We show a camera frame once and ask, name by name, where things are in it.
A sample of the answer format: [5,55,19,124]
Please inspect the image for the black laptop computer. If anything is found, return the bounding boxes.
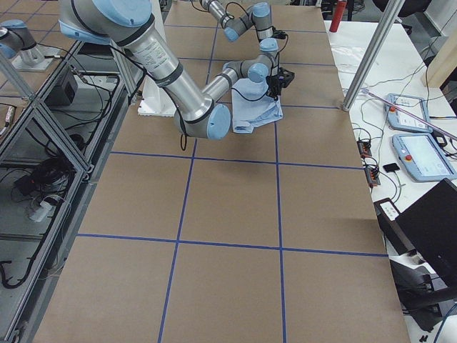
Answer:
[376,179,456,332]

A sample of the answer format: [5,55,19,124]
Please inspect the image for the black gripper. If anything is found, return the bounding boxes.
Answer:
[266,75,282,101]

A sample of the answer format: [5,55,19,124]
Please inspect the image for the orange connector board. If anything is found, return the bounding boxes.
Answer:
[364,165,381,189]
[356,140,372,158]

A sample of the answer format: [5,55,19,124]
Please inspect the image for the clear plastic bag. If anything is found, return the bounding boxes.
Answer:
[331,43,366,74]

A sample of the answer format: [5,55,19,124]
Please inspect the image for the blue teach pendant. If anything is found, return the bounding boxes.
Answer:
[385,93,432,133]
[391,133,456,182]

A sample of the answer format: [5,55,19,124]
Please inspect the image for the grey aluminium frame post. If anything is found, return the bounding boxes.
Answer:
[341,0,405,111]

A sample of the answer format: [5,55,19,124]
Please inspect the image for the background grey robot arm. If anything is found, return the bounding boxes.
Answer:
[1,19,60,71]

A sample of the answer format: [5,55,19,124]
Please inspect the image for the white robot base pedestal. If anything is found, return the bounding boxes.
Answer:
[137,0,178,118]

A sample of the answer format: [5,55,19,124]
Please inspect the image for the red cylinder bottle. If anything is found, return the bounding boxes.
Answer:
[329,0,347,33]

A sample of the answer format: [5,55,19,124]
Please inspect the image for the black box on table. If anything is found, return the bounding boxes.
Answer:
[373,198,400,222]

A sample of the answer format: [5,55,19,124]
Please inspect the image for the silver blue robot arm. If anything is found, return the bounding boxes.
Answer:
[199,1,274,42]
[59,1,285,139]

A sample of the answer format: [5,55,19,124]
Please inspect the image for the lower blue teach pendant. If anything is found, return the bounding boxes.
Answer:
[391,133,456,182]

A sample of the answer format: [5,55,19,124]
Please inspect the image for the upper blue teach pendant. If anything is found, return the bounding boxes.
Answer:
[385,93,432,133]

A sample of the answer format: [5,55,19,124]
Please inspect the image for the light blue button-up shirt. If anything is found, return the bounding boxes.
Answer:
[231,79,283,134]

